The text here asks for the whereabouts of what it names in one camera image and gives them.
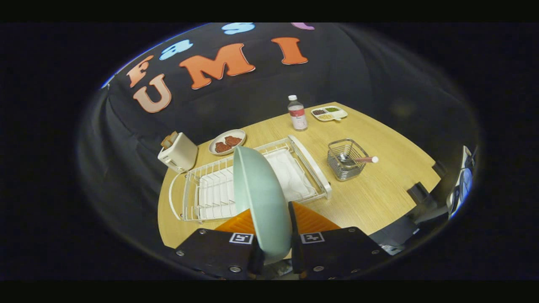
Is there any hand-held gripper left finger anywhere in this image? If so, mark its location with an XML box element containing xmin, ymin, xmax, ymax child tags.
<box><xmin>175</xmin><ymin>209</ymin><xmax>265</xmax><ymax>280</ymax></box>

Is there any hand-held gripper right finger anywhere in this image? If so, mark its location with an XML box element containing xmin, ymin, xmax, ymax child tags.
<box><xmin>288</xmin><ymin>202</ymin><xmax>390</xmax><ymax>280</ymax></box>

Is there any white wire dish rack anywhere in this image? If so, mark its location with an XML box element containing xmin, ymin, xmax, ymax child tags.
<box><xmin>168</xmin><ymin>135</ymin><xmax>332</xmax><ymax>222</ymax></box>

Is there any light green plate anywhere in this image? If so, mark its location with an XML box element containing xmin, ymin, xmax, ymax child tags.
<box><xmin>233</xmin><ymin>146</ymin><xmax>293</xmax><ymax>265</ymax></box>

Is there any silver wire basket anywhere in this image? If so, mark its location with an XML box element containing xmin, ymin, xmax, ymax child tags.
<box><xmin>327</xmin><ymin>139</ymin><xmax>370</xmax><ymax>182</ymax></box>

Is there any pink handled metal spoon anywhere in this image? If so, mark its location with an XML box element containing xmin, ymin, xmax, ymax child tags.
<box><xmin>338</xmin><ymin>153</ymin><xmax>379</xmax><ymax>165</ymax></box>

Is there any beige oval plate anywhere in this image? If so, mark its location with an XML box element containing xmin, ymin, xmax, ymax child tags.
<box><xmin>208</xmin><ymin>129</ymin><xmax>247</xmax><ymax>156</ymax></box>

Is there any black chair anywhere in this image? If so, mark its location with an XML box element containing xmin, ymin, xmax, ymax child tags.
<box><xmin>371</xmin><ymin>182</ymin><xmax>448</xmax><ymax>255</ymax></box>

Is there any white toaster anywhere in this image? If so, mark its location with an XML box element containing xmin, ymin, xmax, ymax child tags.
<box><xmin>157</xmin><ymin>132</ymin><xmax>198</xmax><ymax>173</ymax></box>

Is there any white divided snack tray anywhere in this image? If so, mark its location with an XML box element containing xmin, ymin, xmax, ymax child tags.
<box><xmin>311</xmin><ymin>106</ymin><xmax>348</xmax><ymax>122</ymax></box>

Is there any clear bottle red label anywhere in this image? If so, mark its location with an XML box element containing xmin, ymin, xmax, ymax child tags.
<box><xmin>288</xmin><ymin>95</ymin><xmax>308</xmax><ymax>132</ymax></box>

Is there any white and blue object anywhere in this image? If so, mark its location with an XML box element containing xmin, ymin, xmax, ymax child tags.
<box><xmin>447</xmin><ymin>145</ymin><xmax>476</xmax><ymax>219</ymax></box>

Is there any black backdrop cloth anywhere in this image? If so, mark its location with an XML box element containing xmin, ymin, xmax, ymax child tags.
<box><xmin>78</xmin><ymin>23</ymin><xmax>480</xmax><ymax>253</ymax></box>

